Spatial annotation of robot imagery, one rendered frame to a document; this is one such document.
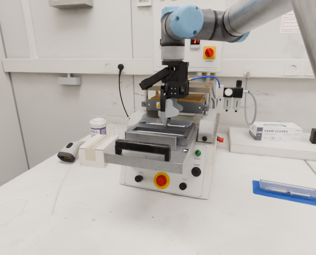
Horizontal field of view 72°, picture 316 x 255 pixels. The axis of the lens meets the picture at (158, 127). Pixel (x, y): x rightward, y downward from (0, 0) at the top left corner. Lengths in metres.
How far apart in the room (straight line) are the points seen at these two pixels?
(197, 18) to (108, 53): 1.07
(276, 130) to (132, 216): 0.88
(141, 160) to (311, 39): 0.46
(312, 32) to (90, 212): 0.71
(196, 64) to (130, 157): 0.63
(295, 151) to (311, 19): 1.06
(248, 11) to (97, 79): 1.27
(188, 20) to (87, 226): 0.62
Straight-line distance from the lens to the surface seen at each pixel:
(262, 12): 0.52
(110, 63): 1.53
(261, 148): 1.20
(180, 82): 0.70
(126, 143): 0.57
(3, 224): 0.83
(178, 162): 0.55
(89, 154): 1.01
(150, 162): 0.57
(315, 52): 0.20
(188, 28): 0.59
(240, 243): 0.69
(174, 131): 0.70
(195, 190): 0.80
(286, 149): 1.23
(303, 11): 0.21
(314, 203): 0.94
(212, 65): 1.06
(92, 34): 1.66
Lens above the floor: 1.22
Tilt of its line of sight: 18 degrees down
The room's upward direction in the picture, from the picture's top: straight up
